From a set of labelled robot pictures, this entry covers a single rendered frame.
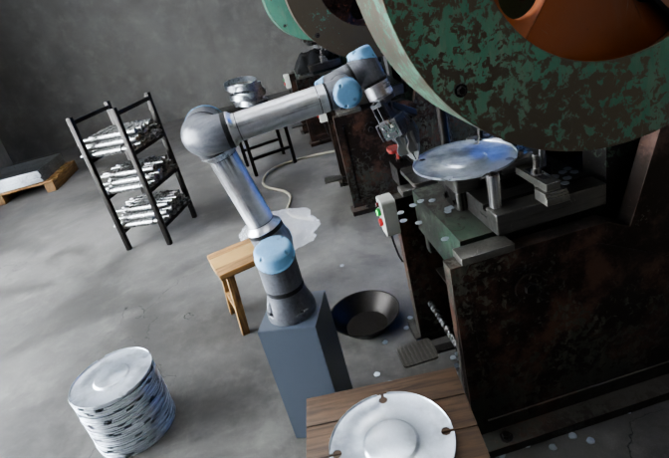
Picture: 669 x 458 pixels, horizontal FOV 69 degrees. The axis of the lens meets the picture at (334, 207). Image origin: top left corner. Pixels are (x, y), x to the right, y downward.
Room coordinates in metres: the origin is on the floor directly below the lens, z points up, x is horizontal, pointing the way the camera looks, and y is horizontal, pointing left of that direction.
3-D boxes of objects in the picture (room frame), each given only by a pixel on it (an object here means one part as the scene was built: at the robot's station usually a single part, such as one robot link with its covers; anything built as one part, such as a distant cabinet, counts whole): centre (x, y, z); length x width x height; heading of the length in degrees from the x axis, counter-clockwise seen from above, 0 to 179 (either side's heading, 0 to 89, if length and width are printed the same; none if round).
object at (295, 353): (1.26, 0.20, 0.23); 0.18 x 0.18 x 0.45; 76
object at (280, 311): (1.26, 0.20, 0.50); 0.15 x 0.15 x 0.10
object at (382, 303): (1.68, -0.01, 0.04); 0.30 x 0.30 x 0.07
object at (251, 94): (4.25, 0.47, 0.40); 0.45 x 0.40 x 0.79; 16
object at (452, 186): (1.28, -0.34, 0.72); 0.25 x 0.14 x 0.14; 94
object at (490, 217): (1.30, -0.52, 0.68); 0.45 x 0.30 x 0.06; 4
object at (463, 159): (1.29, -0.39, 0.78); 0.29 x 0.29 x 0.01
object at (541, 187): (1.13, -0.53, 0.76); 0.17 x 0.06 x 0.10; 4
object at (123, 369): (1.43, 0.92, 0.25); 0.29 x 0.29 x 0.01
